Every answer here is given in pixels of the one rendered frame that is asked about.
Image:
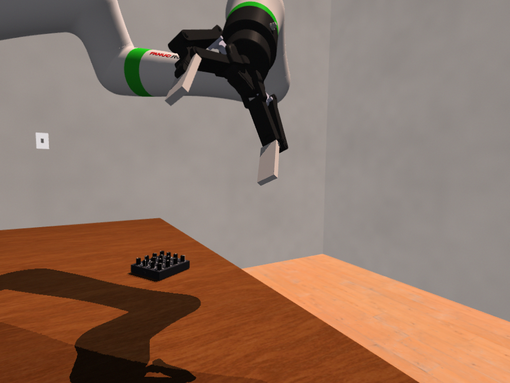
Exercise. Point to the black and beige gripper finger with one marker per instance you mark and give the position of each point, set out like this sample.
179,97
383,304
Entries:
266,118
194,57

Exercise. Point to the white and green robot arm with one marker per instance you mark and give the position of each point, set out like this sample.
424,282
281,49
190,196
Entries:
125,70

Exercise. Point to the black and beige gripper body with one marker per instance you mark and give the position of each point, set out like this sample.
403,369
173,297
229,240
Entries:
253,45

